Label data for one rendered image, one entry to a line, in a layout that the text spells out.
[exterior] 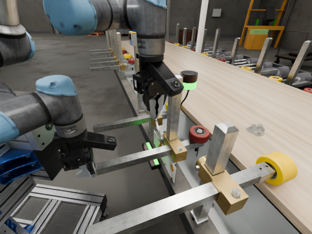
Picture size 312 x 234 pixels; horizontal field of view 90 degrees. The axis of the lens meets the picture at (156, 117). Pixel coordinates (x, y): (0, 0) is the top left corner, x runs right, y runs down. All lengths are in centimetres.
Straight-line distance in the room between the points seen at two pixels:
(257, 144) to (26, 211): 142
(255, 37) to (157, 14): 799
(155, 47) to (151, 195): 127
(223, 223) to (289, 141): 41
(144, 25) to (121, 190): 136
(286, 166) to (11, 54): 91
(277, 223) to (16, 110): 75
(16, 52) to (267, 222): 104
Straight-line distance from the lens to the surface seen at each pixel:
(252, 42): 836
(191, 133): 64
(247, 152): 64
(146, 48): 43
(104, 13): 39
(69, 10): 34
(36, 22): 1670
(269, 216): 71
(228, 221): 79
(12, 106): 41
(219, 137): 36
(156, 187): 154
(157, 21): 43
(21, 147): 74
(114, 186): 159
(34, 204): 149
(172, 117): 58
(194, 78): 54
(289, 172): 55
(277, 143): 74
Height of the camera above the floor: 130
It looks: 34 degrees down
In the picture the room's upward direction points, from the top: straight up
